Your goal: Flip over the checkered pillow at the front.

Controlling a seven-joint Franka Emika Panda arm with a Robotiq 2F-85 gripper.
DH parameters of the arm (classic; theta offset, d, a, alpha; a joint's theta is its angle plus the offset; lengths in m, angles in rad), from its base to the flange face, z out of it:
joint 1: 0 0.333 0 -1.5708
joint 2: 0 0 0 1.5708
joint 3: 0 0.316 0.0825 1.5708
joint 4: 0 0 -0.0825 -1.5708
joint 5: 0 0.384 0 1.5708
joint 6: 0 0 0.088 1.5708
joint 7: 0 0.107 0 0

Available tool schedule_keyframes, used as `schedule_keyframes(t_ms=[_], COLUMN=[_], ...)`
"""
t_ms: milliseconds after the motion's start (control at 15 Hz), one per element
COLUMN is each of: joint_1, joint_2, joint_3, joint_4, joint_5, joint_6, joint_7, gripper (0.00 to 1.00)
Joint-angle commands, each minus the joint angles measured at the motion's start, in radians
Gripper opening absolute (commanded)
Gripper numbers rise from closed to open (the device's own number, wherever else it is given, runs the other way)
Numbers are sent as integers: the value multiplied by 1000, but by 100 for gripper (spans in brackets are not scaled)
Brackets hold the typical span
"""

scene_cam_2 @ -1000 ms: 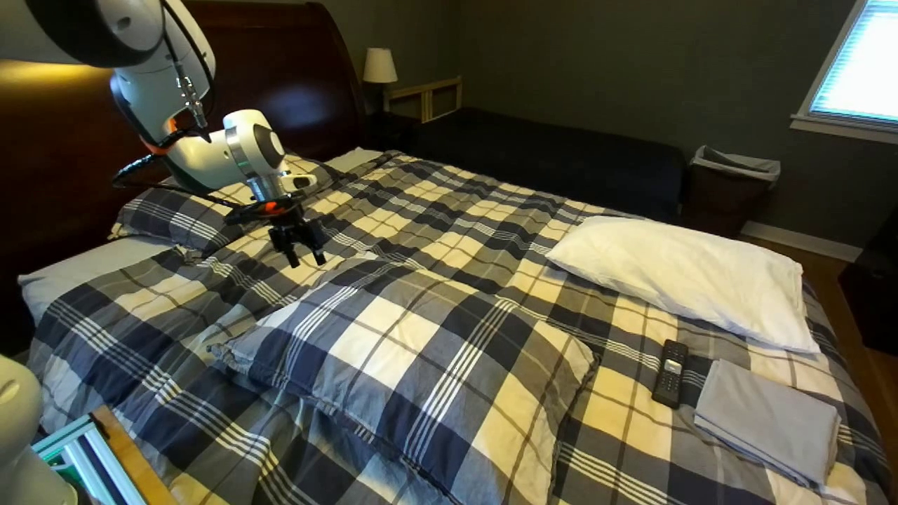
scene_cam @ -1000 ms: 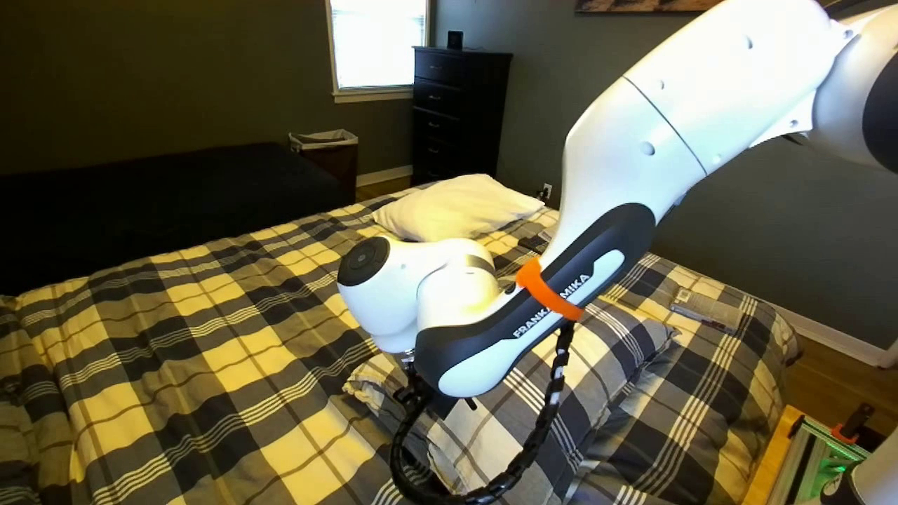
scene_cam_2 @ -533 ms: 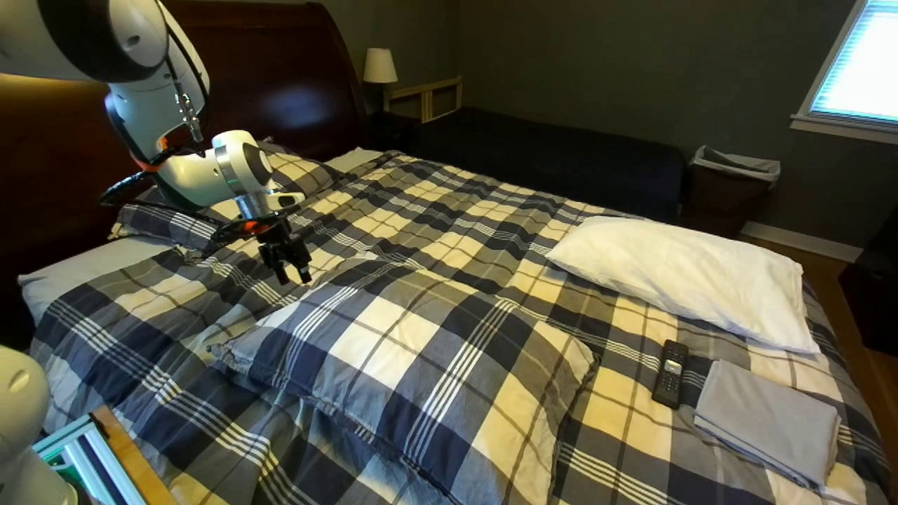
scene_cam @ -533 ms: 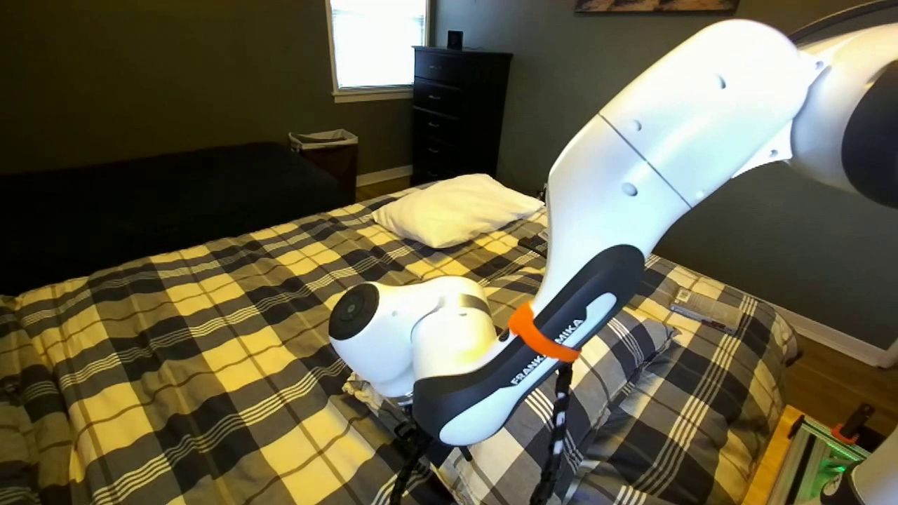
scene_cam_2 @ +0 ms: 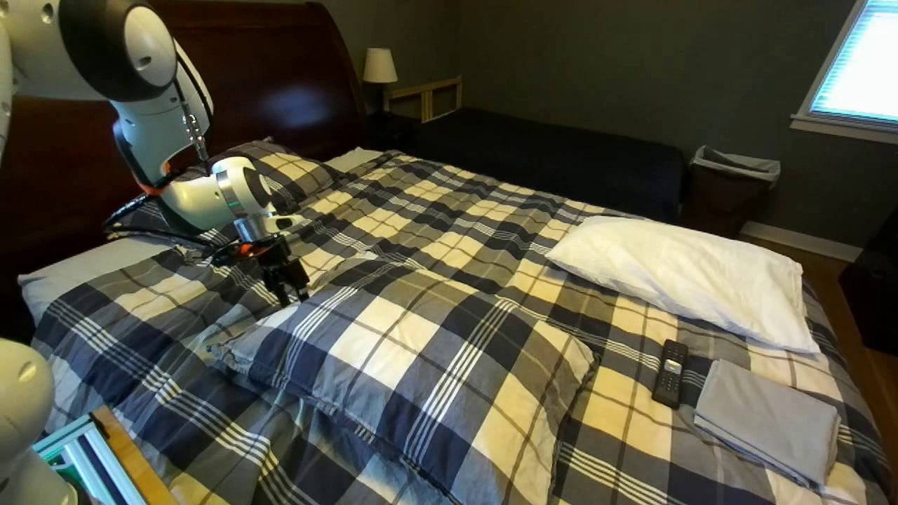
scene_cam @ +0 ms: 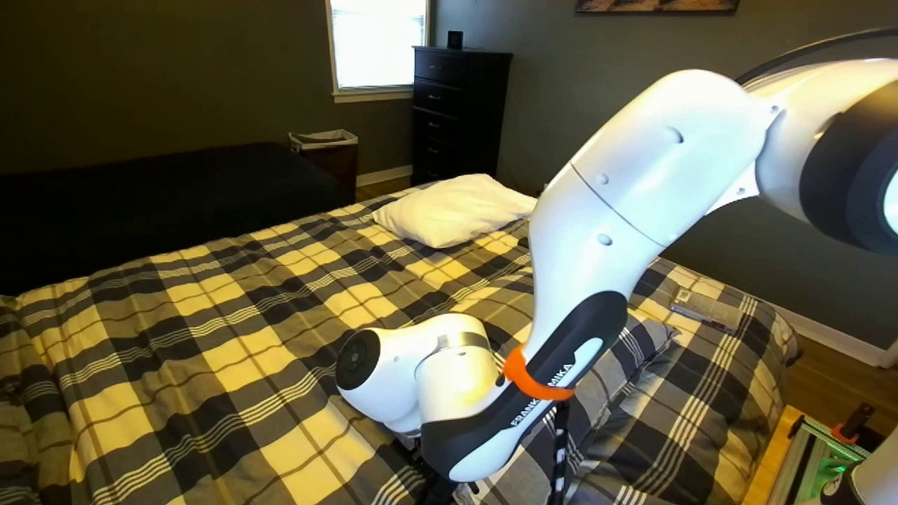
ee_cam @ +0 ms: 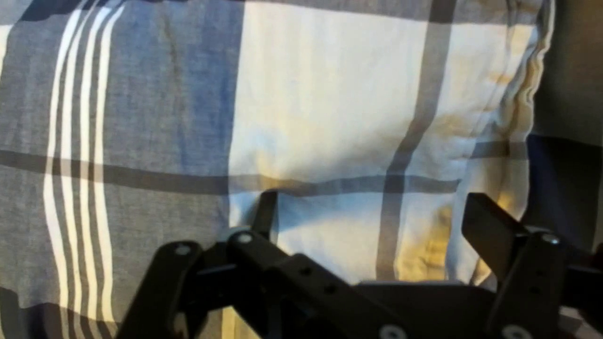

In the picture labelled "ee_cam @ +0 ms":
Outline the large checkered pillow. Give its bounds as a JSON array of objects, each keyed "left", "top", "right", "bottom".
[{"left": 0, "top": 0, "right": 558, "bottom": 339}]

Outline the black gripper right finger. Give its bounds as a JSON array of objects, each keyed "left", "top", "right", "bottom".
[{"left": 460, "top": 190, "right": 603, "bottom": 339}]

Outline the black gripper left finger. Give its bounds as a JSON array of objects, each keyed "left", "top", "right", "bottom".
[{"left": 115, "top": 190, "right": 411, "bottom": 339}]

